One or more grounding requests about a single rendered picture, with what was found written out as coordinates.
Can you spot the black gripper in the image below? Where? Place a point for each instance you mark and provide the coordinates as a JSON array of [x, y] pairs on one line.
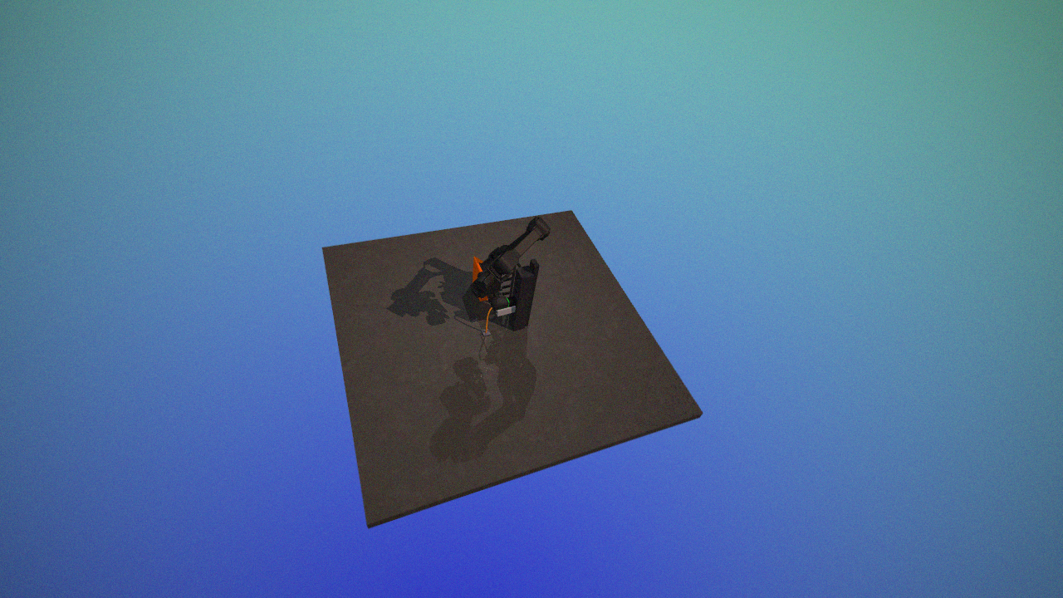
[[497, 300]]

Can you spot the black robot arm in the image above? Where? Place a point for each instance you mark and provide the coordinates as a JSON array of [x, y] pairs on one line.
[[503, 259]]

